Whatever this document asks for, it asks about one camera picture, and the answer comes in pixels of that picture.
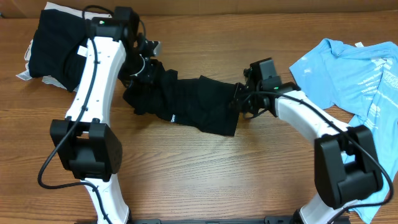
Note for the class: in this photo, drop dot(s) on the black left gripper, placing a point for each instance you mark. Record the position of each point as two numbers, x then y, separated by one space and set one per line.
137 71

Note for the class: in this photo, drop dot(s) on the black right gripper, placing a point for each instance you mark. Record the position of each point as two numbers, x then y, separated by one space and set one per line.
240 90

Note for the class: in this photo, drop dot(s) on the black Sydrogen t-shirt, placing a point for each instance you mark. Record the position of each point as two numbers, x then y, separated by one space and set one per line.
199 102

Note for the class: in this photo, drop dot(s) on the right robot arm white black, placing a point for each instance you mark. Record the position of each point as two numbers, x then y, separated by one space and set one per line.
346 167

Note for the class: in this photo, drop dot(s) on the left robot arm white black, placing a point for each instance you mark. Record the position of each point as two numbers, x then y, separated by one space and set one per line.
83 140

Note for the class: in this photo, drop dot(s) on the folded beige garment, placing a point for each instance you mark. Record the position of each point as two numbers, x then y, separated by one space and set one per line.
75 12

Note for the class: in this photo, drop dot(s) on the folded black garment on pile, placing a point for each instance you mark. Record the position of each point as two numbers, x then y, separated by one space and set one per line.
54 50

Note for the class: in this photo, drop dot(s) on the light blue t-shirt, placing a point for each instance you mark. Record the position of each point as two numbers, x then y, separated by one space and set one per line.
360 80

